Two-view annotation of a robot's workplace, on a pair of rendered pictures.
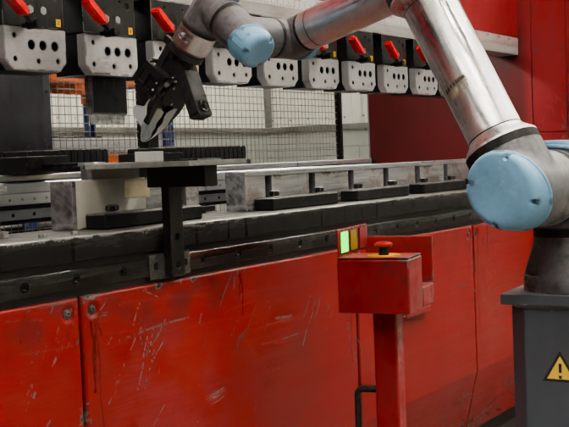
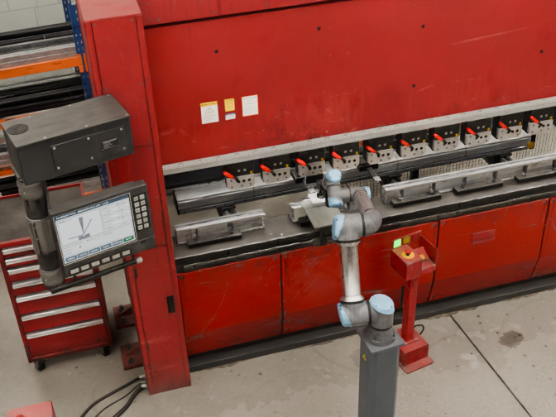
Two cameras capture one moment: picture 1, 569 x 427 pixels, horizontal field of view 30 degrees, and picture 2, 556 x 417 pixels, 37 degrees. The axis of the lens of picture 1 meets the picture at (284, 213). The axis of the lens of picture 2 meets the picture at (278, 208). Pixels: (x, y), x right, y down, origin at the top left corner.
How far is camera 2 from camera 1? 3.41 m
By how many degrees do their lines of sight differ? 50
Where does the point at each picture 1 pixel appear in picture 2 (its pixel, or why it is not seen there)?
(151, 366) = (311, 269)
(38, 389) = (262, 276)
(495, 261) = not seen: outside the picture
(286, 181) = (414, 189)
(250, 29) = (332, 199)
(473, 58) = (347, 273)
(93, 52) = (303, 170)
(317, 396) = not seen: hidden behind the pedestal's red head
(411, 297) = (409, 275)
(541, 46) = not seen: outside the picture
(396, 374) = (409, 291)
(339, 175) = (454, 180)
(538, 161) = (349, 313)
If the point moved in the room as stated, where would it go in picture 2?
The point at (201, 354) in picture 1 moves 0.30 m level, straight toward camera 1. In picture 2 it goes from (337, 264) to (308, 292)
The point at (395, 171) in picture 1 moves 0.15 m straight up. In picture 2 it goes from (504, 170) to (507, 149)
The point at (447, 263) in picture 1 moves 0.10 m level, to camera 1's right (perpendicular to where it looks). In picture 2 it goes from (519, 218) to (534, 223)
